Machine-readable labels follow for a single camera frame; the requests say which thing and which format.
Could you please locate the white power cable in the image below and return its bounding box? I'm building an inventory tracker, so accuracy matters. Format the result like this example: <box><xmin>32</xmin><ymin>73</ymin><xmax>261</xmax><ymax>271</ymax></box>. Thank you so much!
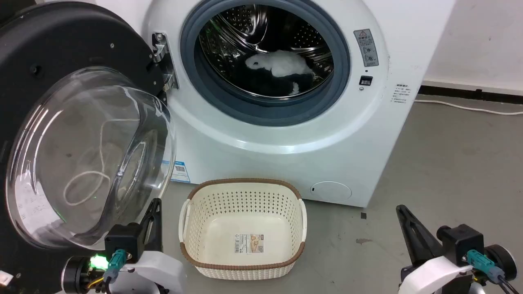
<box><xmin>414</xmin><ymin>99</ymin><xmax>523</xmax><ymax>116</ymax></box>

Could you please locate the printed text side label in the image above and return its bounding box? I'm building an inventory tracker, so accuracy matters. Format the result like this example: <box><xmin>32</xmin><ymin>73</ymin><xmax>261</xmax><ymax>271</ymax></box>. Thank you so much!
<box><xmin>390</xmin><ymin>84</ymin><xmax>411</xmax><ymax>105</ymax></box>

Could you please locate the white front-load washing machine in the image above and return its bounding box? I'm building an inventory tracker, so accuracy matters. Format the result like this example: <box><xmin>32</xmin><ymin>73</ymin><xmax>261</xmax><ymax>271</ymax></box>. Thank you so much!
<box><xmin>96</xmin><ymin>0</ymin><xmax>456</xmax><ymax>208</ymax></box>

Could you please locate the teal cable connector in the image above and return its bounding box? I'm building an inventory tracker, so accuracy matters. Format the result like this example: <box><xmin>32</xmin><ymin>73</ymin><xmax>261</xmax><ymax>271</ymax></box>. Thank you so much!
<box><xmin>103</xmin><ymin>249</ymin><xmax>127</xmax><ymax>284</ymax></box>
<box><xmin>465</xmin><ymin>249</ymin><xmax>506</xmax><ymax>285</ymax></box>

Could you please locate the black baseboard strip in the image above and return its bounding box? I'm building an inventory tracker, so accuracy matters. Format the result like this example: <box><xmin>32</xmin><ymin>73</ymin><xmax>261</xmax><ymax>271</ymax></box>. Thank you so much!
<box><xmin>418</xmin><ymin>85</ymin><xmax>523</xmax><ymax>105</ymax></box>

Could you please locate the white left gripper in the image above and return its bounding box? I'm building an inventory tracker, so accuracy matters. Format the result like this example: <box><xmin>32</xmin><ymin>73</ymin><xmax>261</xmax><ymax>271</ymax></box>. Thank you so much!
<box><xmin>110</xmin><ymin>199</ymin><xmax>185</xmax><ymax>294</ymax></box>

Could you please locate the clear glass door bowl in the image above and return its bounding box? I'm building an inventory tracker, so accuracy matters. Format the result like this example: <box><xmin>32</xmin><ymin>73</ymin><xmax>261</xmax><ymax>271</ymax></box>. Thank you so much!
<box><xmin>6</xmin><ymin>67</ymin><xmax>177</xmax><ymax>250</ymax></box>

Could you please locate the cream plastic laundry basket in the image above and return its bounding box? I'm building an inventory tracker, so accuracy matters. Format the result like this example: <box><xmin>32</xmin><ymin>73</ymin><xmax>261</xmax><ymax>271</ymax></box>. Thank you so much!
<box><xmin>178</xmin><ymin>178</ymin><xmax>307</xmax><ymax>281</ymax></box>

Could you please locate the teal right cable connector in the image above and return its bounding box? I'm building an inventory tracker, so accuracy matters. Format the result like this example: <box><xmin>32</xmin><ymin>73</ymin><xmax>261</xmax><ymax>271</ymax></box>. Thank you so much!
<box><xmin>465</xmin><ymin>249</ymin><xmax>506</xmax><ymax>285</ymax></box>

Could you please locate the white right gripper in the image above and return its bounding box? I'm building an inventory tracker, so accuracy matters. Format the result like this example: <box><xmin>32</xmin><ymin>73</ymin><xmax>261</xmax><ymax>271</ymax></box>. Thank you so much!
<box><xmin>396</xmin><ymin>205</ymin><xmax>475</xmax><ymax>294</ymax></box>

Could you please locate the round white filter cover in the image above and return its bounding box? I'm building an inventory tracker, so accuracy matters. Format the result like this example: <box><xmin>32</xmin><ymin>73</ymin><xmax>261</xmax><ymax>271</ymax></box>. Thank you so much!
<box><xmin>309</xmin><ymin>181</ymin><xmax>352</xmax><ymax>202</ymax></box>

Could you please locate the blue white energy label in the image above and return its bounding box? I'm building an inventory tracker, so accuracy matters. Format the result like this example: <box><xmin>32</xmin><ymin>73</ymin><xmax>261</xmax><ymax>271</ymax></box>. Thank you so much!
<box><xmin>161</xmin><ymin>160</ymin><xmax>191</xmax><ymax>183</ymax></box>

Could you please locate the black round washer door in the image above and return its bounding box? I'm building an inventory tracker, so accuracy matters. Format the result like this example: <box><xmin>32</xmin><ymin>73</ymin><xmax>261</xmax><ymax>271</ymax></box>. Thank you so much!
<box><xmin>0</xmin><ymin>1</ymin><xmax>177</xmax><ymax>294</ymax></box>

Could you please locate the stainless steel washer drum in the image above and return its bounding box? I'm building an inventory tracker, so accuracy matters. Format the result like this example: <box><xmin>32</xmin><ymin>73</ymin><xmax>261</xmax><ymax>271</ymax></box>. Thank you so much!
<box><xmin>199</xmin><ymin>4</ymin><xmax>335</xmax><ymax>98</ymax></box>

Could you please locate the grey warning sticker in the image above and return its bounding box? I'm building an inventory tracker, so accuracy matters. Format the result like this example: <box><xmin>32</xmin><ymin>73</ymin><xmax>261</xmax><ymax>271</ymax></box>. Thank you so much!
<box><xmin>353</xmin><ymin>29</ymin><xmax>379</xmax><ymax>67</ymax></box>

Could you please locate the teal left cable connector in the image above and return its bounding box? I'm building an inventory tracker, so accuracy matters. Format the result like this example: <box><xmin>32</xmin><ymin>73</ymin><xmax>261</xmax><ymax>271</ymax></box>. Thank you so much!
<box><xmin>103</xmin><ymin>249</ymin><xmax>127</xmax><ymax>284</ymax></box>

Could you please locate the chrome door hinge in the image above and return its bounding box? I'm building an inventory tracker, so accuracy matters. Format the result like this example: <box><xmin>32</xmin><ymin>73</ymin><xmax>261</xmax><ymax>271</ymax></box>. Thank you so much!
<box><xmin>152</xmin><ymin>32</ymin><xmax>179</xmax><ymax>91</ymax></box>

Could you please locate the paper product label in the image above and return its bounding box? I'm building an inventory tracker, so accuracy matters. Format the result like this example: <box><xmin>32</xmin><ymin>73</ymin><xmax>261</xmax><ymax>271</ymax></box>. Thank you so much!
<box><xmin>234</xmin><ymin>233</ymin><xmax>265</xmax><ymax>254</ymax></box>

